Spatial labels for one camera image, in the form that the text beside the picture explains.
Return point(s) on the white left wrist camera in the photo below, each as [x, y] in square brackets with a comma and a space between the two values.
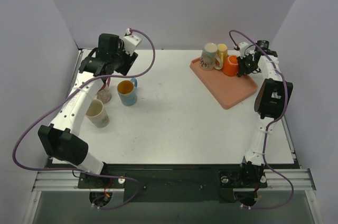
[131, 42]

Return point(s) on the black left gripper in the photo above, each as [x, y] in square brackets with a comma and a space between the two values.
[106, 81]

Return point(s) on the cream dragon pattern mug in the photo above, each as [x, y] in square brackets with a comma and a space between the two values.
[97, 114]

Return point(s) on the aluminium rail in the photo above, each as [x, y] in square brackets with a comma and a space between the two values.
[61, 181]

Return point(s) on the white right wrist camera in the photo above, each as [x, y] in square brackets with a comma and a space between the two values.
[242, 46]

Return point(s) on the pink floral mug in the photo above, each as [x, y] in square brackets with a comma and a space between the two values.
[104, 94]

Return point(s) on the seashell coral mug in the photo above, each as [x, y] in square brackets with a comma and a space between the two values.
[207, 59]

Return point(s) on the blue butterfly mug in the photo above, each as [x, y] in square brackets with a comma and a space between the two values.
[127, 91]

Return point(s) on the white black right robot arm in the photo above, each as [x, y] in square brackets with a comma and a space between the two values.
[270, 105]

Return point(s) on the yellow mug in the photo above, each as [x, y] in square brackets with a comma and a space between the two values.
[221, 56]

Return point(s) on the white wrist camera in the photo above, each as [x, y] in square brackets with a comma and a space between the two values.
[131, 42]
[242, 46]

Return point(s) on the pink plastic tray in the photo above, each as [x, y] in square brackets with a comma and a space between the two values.
[228, 91]

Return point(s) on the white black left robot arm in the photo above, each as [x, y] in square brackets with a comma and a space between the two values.
[60, 138]

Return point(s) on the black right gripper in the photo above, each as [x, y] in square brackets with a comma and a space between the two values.
[244, 66]

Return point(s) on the orange mug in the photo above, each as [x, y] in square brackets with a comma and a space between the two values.
[230, 66]

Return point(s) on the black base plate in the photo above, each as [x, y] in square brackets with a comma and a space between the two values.
[180, 182]

